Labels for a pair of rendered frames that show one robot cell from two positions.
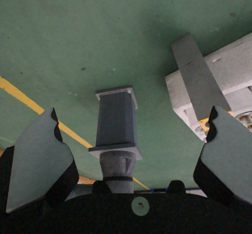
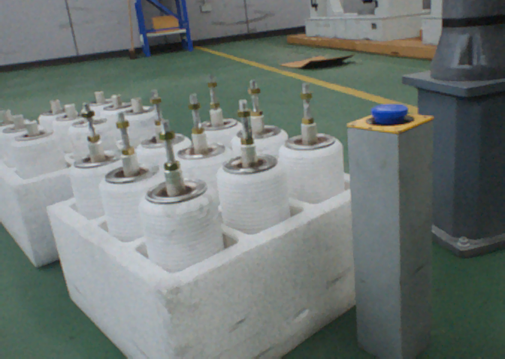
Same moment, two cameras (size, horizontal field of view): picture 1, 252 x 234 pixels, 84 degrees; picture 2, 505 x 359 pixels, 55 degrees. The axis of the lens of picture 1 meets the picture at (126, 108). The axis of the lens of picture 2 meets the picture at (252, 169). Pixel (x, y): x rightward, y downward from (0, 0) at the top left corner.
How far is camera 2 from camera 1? 0.45 m
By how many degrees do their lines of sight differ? 16
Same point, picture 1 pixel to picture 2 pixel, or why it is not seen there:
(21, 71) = not seen: outside the picture
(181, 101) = not seen: hidden behind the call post
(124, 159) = (474, 63)
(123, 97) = (479, 219)
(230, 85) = (295, 232)
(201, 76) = (411, 224)
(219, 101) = (405, 155)
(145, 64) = (461, 300)
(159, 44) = (461, 341)
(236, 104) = (279, 189)
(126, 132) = (479, 123)
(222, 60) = (292, 309)
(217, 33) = not seen: outside the picture
